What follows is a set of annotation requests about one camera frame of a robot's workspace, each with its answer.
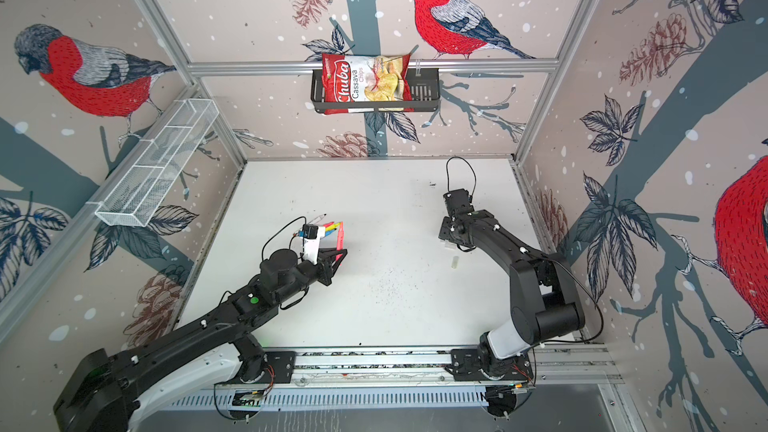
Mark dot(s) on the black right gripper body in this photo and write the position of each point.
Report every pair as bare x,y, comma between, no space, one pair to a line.
445,231

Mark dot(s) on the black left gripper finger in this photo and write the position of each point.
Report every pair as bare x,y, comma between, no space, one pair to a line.
330,255
336,263

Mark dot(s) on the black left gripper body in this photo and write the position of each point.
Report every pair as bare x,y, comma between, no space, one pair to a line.
308,274

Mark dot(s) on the pink-red highlighter pen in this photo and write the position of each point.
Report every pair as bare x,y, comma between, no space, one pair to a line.
340,241

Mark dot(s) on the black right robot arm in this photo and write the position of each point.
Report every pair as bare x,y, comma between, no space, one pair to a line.
544,303

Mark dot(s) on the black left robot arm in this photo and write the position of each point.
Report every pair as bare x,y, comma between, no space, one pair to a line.
115,392

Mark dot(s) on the white marker pen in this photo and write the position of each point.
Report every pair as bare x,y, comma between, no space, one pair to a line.
318,220

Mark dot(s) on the red cassava chips bag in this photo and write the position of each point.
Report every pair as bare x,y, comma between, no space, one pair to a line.
350,79

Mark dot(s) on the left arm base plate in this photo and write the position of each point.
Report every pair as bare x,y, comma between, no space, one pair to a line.
271,367

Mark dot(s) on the aluminium mounting rail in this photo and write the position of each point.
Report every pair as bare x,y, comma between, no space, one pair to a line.
414,366

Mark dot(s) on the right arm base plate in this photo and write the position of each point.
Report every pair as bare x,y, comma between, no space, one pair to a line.
466,365

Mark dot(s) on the black wire basket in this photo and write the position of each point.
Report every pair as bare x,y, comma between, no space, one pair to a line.
424,86

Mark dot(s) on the white mesh wall tray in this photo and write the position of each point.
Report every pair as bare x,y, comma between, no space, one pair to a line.
140,191

